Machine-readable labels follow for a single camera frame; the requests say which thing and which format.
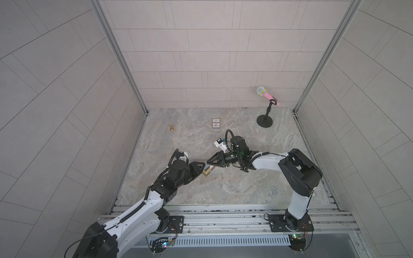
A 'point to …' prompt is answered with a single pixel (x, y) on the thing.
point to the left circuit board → (159, 245)
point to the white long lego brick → (206, 166)
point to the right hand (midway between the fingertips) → (210, 164)
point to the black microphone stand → (264, 121)
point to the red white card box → (216, 123)
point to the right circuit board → (298, 241)
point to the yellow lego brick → (206, 172)
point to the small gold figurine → (171, 128)
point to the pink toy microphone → (261, 91)
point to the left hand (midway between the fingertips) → (207, 165)
